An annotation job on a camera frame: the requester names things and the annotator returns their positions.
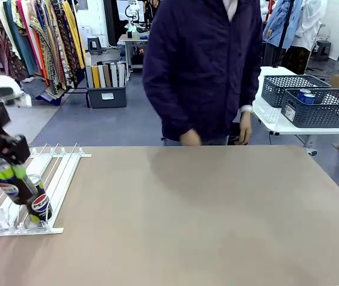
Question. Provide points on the black stand pole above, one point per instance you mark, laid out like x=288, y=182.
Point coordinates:
x=285, y=29

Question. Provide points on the white side table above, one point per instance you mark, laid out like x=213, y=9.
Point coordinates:
x=306, y=128

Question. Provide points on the person's right forearm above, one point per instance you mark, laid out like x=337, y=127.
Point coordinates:
x=169, y=119

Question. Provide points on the person's left hand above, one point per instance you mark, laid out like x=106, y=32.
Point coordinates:
x=245, y=128

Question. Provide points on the patterned multicolour hanging garments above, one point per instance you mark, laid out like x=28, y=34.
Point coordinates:
x=50, y=38

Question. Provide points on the black Pepsi can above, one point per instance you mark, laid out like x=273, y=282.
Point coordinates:
x=8, y=189
x=41, y=202

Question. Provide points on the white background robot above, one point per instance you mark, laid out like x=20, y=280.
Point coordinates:
x=132, y=12

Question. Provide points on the person's left forearm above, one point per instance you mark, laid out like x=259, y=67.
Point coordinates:
x=251, y=86

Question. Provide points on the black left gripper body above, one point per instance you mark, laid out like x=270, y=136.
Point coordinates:
x=5, y=149

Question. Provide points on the grey board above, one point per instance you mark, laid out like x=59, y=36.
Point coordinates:
x=114, y=74

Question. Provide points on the person in navy jacket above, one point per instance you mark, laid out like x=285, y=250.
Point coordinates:
x=199, y=59

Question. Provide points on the yellow board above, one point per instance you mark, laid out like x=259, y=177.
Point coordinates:
x=95, y=77

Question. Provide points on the grey plastic stool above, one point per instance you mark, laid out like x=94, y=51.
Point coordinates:
x=93, y=44
x=324, y=49

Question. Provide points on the background work table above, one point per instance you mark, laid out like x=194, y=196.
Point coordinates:
x=133, y=40

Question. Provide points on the white board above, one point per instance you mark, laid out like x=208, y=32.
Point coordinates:
x=101, y=76
x=121, y=74

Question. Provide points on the dark grey lattice basket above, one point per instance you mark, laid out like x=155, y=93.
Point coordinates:
x=321, y=111

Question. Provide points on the teal hanging garment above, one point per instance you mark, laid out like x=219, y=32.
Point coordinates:
x=18, y=38

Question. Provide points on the yellow hanging garment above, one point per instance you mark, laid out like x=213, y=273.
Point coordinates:
x=73, y=29

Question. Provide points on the blue-grey plastic lattice basket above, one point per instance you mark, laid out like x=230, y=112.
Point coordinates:
x=294, y=86

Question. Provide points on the dark grey storage bin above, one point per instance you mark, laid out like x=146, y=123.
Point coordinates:
x=106, y=96

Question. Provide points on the blue drink can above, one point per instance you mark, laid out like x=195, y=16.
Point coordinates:
x=310, y=99
x=302, y=94

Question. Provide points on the person's right hand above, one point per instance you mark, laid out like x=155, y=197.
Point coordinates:
x=190, y=138

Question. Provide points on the brown board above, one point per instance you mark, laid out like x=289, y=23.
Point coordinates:
x=107, y=75

